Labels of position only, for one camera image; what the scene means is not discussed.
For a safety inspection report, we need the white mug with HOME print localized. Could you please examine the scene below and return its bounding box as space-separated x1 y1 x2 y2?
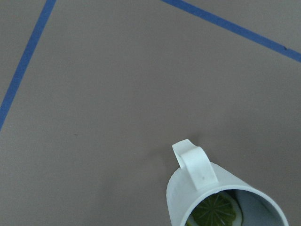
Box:
166 139 288 226

